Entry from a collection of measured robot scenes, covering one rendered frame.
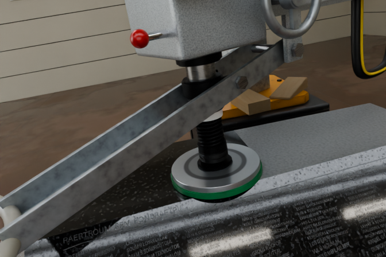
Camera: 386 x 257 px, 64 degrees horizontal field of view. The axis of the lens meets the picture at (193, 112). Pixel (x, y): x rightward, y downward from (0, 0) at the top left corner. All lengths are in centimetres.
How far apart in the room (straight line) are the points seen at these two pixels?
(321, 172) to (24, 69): 675
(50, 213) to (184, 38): 36
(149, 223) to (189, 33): 39
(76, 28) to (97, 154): 621
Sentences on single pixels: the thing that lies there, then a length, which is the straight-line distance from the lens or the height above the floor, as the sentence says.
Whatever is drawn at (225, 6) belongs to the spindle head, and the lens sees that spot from 57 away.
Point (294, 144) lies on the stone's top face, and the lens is 87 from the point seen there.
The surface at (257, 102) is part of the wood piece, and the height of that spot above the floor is 83.
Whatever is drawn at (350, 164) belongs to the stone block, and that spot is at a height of 83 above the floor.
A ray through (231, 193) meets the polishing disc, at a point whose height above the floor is 85.
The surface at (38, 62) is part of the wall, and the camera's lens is 707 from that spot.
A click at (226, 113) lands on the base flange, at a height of 76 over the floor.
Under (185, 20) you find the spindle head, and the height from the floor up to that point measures 121.
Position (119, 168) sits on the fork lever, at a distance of 57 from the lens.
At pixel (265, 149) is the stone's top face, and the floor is 85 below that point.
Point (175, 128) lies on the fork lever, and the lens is 59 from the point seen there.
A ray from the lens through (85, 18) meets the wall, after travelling 679.
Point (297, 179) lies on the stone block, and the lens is 75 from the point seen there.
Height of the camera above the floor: 123
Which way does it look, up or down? 19 degrees down
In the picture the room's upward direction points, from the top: 10 degrees counter-clockwise
